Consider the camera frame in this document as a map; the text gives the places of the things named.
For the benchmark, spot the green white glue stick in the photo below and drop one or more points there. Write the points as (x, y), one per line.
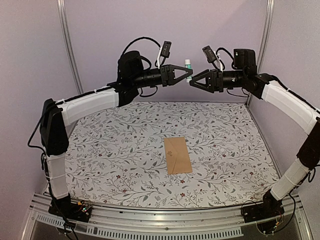
(187, 65)

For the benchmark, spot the aluminium front rail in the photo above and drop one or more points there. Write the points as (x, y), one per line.
(116, 222)

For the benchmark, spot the right aluminium frame post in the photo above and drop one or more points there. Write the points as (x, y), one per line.
(265, 33)

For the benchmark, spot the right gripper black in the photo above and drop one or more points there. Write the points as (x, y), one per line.
(214, 80)

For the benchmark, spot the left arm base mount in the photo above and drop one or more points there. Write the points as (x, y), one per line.
(71, 211)

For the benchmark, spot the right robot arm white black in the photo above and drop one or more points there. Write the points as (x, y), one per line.
(269, 88)

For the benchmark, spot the brown kraft envelope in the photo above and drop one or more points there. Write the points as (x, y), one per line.
(177, 156)

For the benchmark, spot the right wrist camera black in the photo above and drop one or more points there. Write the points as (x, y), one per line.
(210, 54)

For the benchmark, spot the left aluminium frame post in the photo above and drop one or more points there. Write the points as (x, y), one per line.
(63, 18)

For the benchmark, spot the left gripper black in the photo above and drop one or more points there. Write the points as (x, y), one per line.
(167, 81)

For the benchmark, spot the aluminium frame post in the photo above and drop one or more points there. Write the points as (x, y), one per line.
(63, 18)
(265, 33)

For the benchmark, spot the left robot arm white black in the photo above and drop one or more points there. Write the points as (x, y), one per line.
(56, 116)

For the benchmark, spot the floral patterned table mat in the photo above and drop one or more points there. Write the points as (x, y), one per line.
(117, 156)

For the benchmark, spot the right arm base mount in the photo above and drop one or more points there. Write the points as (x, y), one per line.
(257, 212)

